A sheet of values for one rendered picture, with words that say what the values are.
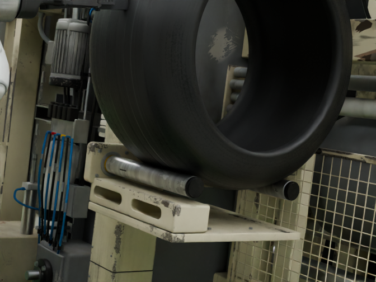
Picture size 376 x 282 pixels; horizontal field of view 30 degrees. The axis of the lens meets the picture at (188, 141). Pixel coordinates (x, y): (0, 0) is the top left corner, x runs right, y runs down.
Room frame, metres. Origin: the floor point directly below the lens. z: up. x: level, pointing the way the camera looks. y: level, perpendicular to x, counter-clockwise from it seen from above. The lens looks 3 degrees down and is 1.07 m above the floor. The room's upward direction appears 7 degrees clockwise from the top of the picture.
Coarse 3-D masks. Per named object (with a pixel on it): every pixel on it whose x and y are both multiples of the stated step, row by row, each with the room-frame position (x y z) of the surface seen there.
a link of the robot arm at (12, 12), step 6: (0, 0) 1.22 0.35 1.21; (6, 0) 1.22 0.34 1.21; (12, 0) 1.23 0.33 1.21; (18, 0) 1.24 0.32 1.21; (0, 6) 1.22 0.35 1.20; (6, 6) 1.23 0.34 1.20; (12, 6) 1.23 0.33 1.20; (18, 6) 1.24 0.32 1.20; (0, 12) 1.23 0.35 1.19; (6, 12) 1.24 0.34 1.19; (12, 12) 1.24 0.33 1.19; (0, 18) 1.24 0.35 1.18; (6, 18) 1.25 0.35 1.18; (12, 18) 1.26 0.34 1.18
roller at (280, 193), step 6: (282, 180) 1.61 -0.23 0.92; (288, 180) 1.61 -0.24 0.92; (264, 186) 1.64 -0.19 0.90; (270, 186) 1.62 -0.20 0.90; (276, 186) 1.61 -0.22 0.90; (282, 186) 1.60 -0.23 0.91; (288, 186) 1.59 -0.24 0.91; (294, 186) 1.60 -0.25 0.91; (264, 192) 1.65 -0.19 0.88; (270, 192) 1.63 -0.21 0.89; (276, 192) 1.61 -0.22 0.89; (282, 192) 1.59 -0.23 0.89; (288, 192) 1.59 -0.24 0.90; (294, 192) 1.60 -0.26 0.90; (282, 198) 1.61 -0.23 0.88; (288, 198) 1.59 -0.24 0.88; (294, 198) 1.60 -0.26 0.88
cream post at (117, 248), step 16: (96, 224) 1.84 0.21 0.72; (112, 224) 1.78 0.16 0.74; (96, 240) 1.84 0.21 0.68; (112, 240) 1.77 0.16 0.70; (128, 240) 1.78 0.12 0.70; (144, 240) 1.81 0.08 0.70; (96, 256) 1.83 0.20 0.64; (112, 256) 1.77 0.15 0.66; (128, 256) 1.78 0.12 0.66; (144, 256) 1.81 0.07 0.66; (96, 272) 1.82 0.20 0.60; (112, 272) 1.76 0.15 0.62; (128, 272) 1.79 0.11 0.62; (144, 272) 1.82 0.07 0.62
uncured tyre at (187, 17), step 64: (128, 0) 1.42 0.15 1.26; (192, 0) 1.36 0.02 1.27; (256, 0) 1.83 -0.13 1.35; (320, 0) 1.71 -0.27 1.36; (128, 64) 1.39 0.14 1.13; (192, 64) 1.37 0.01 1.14; (256, 64) 1.85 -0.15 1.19; (320, 64) 1.76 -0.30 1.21; (128, 128) 1.48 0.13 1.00; (192, 128) 1.39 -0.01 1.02; (256, 128) 1.83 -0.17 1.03; (320, 128) 1.59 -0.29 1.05
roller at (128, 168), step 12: (108, 168) 1.68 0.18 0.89; (120, 168) 1.63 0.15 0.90; (132, 168) 1.59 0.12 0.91; (144, 168) 1.55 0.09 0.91; (156, 168) 1.53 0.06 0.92; (144, 180) 1.55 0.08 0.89; (156, 180) 1.51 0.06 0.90; (168, 180) 1.47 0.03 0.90; (180, 180) 1.44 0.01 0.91; (192, 180) 1.42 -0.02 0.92; (180, 192) 1.44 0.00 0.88; (192, 192) 1.42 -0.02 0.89
